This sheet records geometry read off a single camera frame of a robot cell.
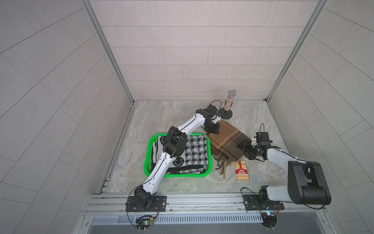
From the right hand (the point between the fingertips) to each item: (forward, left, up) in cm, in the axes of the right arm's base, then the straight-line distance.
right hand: (238, 146), depth 91 cm
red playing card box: (-15, +2, 0) cm, 15 cm away
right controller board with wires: (-37, -6, -2) cm, 38 cm away
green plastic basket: (-17, +36, +5) cm, 40 cm away
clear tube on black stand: (+27, +3, +1) cm, 27 cm away
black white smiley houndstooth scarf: (-9, +29, +6) cm, 31 cm away
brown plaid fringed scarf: (0, +9, +2) cm, 9 cm away
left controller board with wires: (-35, +53, +3) cm, 63 cm away
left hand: (+12, +10, 0) cm, 15 cm away
